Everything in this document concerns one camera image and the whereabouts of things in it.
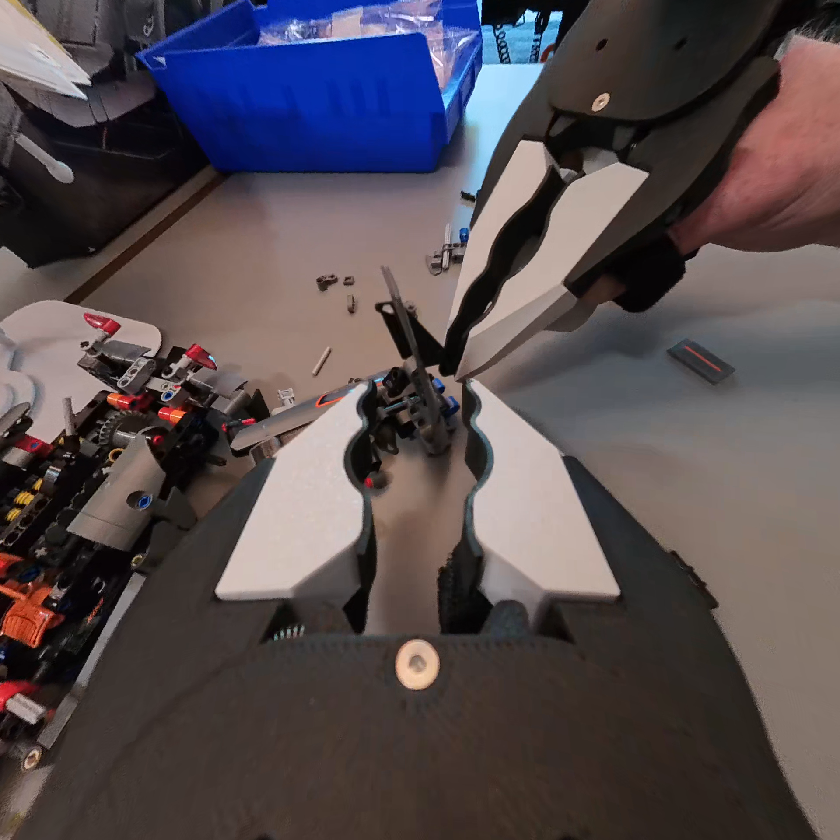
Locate black lego fin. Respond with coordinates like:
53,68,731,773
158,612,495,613
375,298,446,370

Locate grey axle assembly blue piece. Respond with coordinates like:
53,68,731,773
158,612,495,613
425,226,470,275

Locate black grey lego assembly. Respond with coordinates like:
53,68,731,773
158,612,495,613
230,367,463,493

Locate lego instruction booklet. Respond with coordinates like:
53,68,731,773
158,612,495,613
0,0,91,99

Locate dark grey lego wing panel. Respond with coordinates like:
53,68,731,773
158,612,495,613
379,266,457,455

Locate large lego car chassis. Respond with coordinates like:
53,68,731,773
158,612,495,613
0,311,270,769

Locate person's right hand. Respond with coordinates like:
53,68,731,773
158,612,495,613
587,33,840,303

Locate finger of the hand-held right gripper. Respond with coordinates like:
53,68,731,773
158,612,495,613
440,138,585,375
455,147,652,383

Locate blue plastic bin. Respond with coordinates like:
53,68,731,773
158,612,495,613
136,0,483,173

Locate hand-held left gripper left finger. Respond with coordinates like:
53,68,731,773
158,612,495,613
214,382,378,616

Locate flat grey orange striped tile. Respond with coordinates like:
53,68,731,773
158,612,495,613
666,338,736,385

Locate dark lego set box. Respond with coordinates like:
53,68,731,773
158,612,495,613
0,0,211,270

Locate clear plastic bags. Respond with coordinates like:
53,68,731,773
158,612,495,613
256,0,480,86

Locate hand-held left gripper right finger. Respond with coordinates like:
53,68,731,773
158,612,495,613
461,379,622,632

